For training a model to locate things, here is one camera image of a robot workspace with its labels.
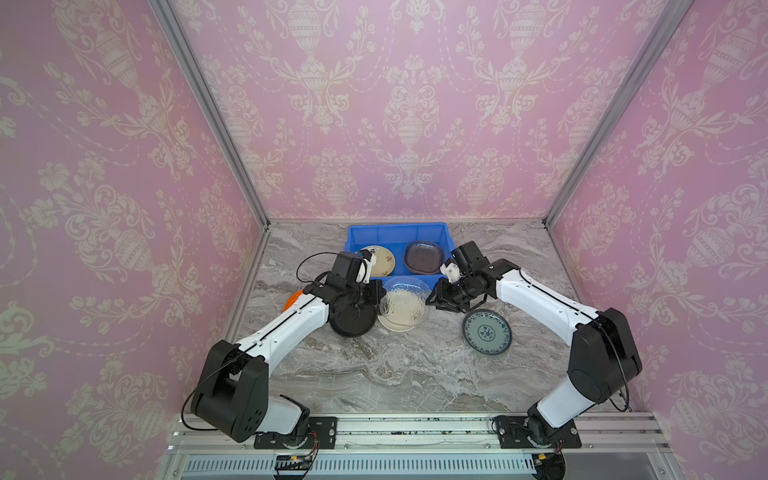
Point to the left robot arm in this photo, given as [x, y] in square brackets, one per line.
[233, 394]

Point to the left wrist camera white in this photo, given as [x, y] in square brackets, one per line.
[366, 266]

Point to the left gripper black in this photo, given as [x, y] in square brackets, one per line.
[376, 296]

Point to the left aluminium corner post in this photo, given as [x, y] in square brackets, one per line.
[194, 74]

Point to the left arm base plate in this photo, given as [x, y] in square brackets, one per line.
[313, 431]

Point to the clear glass plate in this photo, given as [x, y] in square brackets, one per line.
[408, 283]

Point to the right aluminium corner post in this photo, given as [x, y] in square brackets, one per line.
[667, 23]

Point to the cream plate with characters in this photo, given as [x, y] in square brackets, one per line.
[384, 261]

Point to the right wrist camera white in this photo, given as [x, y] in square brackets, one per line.
[451, 271]

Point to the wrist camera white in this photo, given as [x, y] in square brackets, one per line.
[451, 271]
[366, 266]

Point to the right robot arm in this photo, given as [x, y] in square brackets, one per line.
[603, 355]

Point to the orange plate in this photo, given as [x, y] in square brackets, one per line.
[292, 300]

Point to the aluminium corner post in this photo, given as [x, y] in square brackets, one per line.
[667, 23]
[194, 74]

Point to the blue patterned porcelain plate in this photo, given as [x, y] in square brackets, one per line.
[487, 332]

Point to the small circuit board with wires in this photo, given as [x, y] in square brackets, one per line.
[294, 463]

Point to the brownish glass plate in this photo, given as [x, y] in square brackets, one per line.
[423, 258]

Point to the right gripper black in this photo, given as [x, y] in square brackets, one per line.
[443, 299]

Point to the aluminium mounting rail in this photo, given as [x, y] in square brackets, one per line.
[434, 446]

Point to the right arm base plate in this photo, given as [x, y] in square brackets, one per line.
[522, 432]

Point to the cream plate with flowers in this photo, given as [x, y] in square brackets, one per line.
[401, 311]

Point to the black round plate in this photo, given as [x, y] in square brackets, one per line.
[352, 319]

